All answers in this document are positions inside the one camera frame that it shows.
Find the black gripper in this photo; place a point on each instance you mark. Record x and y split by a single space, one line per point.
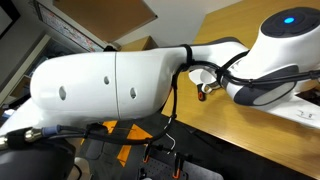
311 96

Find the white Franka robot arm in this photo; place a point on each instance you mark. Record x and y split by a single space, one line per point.
100 83

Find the orange and black clamp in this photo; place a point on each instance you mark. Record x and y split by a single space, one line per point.
176 166
145 156

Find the black perforated board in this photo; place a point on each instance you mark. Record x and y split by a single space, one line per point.
160 170

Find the cardboard box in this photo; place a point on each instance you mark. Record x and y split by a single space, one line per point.
106 16

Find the white printed poster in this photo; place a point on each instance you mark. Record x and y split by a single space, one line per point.
66 30

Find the black framed board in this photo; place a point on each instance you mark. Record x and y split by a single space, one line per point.
6 13

